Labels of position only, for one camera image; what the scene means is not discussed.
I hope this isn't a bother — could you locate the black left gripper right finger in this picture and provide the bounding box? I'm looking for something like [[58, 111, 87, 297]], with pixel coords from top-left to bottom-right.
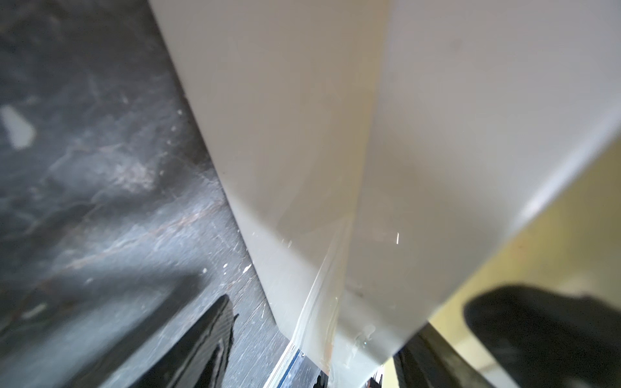
[[393, 323, 493, 388]]

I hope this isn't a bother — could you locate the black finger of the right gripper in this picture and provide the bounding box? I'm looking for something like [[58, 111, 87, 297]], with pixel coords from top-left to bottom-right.
[[463, 286, 620, 387]]

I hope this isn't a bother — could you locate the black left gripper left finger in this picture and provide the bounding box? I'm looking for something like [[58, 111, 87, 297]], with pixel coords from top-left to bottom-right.
[[132, 294, 237, 388]]

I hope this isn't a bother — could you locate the white wrap dispenser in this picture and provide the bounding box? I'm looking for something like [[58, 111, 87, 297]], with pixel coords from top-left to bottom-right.
[[151, 1, 620, 387]]

